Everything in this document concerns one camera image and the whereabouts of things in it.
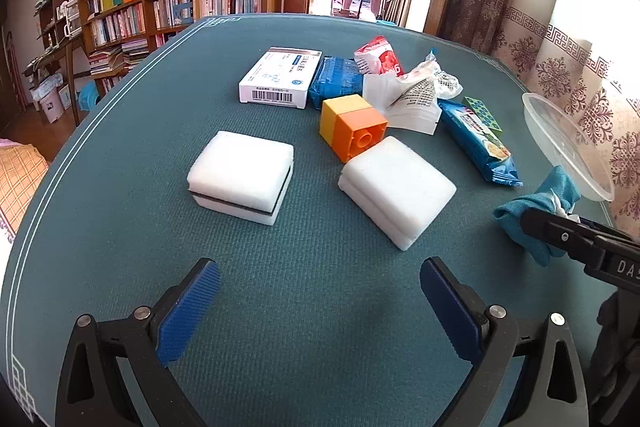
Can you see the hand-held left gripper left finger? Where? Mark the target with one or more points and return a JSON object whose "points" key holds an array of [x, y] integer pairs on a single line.
{"points": [[192, 312]]}

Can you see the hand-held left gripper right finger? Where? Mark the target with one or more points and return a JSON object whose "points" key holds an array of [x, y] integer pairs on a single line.
{"points": [[447, 307]]}

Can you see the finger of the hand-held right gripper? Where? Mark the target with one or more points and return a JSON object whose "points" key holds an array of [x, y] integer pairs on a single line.
{"points": [[612, 233], [550, 229]]}

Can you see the white tissue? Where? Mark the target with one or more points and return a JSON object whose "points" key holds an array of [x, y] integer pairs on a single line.
{"points": [[564, 209]]}

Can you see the teal cloth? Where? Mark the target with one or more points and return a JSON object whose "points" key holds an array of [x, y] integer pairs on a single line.
{"points": [[560, 184]]}

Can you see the plain white sponge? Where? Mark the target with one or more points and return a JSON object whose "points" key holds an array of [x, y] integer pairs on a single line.
{"points": [[395, 187]]}

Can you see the white sponge with black layer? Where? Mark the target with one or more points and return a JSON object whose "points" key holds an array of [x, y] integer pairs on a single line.
{"points": [[240, 162]]}

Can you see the orange toy block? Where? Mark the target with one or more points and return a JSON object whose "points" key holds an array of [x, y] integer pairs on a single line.
{"points": [[362, 139]]}

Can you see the yellow toy block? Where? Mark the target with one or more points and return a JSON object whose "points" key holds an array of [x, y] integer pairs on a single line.
{"points": [[345, 104]]}

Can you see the blue foil packet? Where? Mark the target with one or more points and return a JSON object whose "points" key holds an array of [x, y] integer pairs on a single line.
{"points": [[337, 79]]}

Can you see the white medicine box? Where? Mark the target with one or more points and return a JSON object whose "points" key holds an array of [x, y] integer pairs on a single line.
{"points": [[280, 72]]}

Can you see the person's right hand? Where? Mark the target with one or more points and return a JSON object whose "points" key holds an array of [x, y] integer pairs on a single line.
{"points": [[617, 357]]}

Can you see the clear plastic bowl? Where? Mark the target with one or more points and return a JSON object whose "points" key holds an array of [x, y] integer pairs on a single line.
{"points": [[560, 132]]}

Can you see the blue snack packet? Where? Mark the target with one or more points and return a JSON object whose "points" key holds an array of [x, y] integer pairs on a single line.
{"points": [[475, 142]]}

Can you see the green dotted card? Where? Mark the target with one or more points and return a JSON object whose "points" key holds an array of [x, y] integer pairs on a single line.
{"points": [[482, 114]]}

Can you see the patterned beige curtain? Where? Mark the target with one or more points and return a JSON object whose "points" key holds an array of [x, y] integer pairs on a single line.
{"points": [[565, 67]]}

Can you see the orange plaid blanket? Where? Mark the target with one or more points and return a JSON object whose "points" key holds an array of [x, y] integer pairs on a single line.
{"points": [[20, 177]]}

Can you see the blue plastic stool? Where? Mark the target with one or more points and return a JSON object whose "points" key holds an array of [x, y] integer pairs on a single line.
{"points": [[90, 97]]}

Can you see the red and white packet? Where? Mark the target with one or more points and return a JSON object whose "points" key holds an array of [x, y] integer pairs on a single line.
{"points": [[382, 57]]}

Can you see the white storage bin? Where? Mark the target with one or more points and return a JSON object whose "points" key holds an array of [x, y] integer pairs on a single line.
{"points": [[50, 99]]}

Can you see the pile of stacked books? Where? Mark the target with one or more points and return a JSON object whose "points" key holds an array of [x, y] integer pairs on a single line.
{"points": [[117, 57]]}

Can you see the wooden side desk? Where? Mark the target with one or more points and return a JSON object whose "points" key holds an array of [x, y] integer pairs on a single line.
{"points": [[65, 52]]}

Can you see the small wooden shelf rack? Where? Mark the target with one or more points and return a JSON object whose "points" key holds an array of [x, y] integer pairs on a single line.
{"points": [[55, 17]]}

